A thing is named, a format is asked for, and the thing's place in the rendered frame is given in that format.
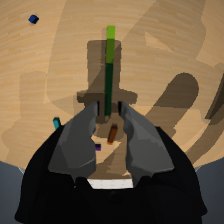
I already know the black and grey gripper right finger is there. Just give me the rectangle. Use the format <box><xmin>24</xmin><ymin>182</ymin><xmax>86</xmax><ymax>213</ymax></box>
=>
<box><xmin>118</xmin><ymin>101</ymin><xmax>207</xmax><ymax>216</ymax></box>

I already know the purple rod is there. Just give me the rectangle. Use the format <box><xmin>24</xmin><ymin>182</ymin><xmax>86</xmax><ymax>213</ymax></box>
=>
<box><xmin>95</xmin><ymin>144</ymin><xmax>101</xmax><ymax>151</ymax></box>

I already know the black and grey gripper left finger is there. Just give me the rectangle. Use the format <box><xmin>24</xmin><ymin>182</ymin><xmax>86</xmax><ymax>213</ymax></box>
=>
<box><xmin>14</xmin><ymin>100</ymin><xmax>99</xmax><ymax>224</ymax></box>

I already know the brown rod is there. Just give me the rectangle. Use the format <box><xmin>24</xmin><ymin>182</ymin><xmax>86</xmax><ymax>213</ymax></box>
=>
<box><xmin>107</xmin><ymin>125</ymin><xmax>118</xmax><ymax>145</ymax></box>

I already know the small blue cube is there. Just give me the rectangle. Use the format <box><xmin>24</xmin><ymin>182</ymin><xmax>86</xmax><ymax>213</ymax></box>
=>
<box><xmin>28</xmin><ymin>15</ymin><xmax>39</xmax><ymax>24</ymax></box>

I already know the turquoise rod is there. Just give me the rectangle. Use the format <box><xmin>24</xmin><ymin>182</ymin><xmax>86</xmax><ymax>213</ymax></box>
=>
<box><xmin>52</xmin><ymin>117</ymin><xmax>61</xmax><ymax>130</ymax></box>

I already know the lime green rod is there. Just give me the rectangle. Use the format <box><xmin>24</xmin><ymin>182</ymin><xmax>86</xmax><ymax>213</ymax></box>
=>
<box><xmin>106</xmin><ymin>25</ymin><xmax>116</xmax><ymax>63</ymax></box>

